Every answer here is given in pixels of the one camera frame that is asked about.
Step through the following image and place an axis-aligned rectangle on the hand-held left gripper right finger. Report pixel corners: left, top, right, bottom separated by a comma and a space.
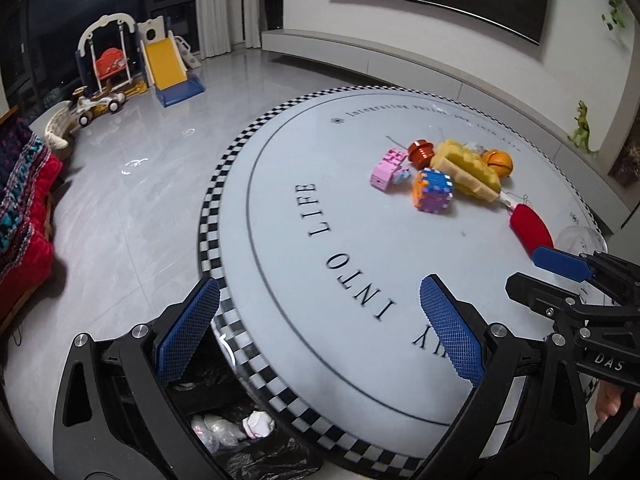
419, 274, 591, 480

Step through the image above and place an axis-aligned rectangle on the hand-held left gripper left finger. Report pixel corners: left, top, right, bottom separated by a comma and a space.
52, 276, 226, 480

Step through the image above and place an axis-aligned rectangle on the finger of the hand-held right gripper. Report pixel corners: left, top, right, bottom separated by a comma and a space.
531, 246, 640, 306
505, 272, 588, 318

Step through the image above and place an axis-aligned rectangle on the orange toy ball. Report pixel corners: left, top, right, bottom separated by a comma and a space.
481, 149, 514, 181

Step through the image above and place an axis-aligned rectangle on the black-bagged trash bin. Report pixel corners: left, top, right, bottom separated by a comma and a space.
165, 327, 326, 480

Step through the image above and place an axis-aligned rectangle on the pink toy block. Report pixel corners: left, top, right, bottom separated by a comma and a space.
370, 147, 408, 192

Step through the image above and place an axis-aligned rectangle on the orange-brown round toy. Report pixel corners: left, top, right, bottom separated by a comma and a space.
406, 140, 436, 170

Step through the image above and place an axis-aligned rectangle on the person's right hand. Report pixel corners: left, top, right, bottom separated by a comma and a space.
595, 380, 622, 423

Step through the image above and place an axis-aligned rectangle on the clear plastic cup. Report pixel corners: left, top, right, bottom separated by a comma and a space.
555, 225, 608, 267

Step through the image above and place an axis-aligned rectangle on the red pouch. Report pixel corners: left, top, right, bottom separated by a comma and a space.
509, 204, 555, 258

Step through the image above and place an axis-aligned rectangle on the white plastic wrap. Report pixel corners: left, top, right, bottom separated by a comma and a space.
191, 414, 248, 453

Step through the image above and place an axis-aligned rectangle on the round checkered-edge table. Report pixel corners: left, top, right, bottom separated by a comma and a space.
197, 86, 613, 473

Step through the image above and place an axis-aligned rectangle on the crumpled white tissue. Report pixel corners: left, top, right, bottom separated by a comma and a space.
242, 411, 275, 441

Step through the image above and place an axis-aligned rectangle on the green toy dinosaur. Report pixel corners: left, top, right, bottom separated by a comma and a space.
567, 101, 598, 153

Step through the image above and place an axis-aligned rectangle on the multicolour foam cube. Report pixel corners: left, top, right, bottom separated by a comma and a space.
411, 167, 456, 216

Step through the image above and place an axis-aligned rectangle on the wooden sofa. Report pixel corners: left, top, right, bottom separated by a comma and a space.
0, 210, 55, 333

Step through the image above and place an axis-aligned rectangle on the red quilt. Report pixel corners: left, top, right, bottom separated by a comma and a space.
0, 152, 63, 321

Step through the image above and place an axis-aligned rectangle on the white basket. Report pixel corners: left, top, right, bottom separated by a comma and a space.
42, 101, 73, 150

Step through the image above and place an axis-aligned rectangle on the toy ride-on car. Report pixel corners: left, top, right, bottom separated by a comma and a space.
72, 85, 126, 128

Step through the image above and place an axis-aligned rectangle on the yellow toy slide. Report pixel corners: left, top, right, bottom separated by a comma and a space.
137, 16, 206, 108

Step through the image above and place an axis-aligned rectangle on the toy swing set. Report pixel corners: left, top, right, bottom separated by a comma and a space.
75, 12, 148, 98

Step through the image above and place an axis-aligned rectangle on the long grey tv cabinet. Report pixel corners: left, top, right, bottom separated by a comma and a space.
261, 28, 640, 233

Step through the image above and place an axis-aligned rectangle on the dark glass window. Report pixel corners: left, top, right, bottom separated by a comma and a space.
0, 0, 198, 121

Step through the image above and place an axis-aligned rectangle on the white curtain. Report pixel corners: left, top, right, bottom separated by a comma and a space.
195, 0, 286, 58

